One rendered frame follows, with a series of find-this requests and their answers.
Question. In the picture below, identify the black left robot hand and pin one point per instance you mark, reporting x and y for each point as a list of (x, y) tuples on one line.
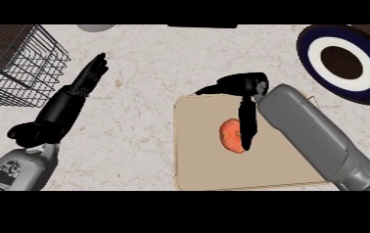
[(57, 111)]

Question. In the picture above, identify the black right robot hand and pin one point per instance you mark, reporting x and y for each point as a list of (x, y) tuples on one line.
[(246, 113)]

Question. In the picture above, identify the grey round object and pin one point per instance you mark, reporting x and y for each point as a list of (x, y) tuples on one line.
[(96, 27)]

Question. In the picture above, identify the blue and white plate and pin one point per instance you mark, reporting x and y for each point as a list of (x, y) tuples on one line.
[(336, 62)]

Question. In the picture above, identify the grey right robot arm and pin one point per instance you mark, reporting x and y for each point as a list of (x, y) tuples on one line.
[(312, 135)]

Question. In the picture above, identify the beige tray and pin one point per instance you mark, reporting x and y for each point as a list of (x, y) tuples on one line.
[(217, 165)]

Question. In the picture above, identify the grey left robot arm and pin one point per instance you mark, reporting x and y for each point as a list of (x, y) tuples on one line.
[(21, 170)]

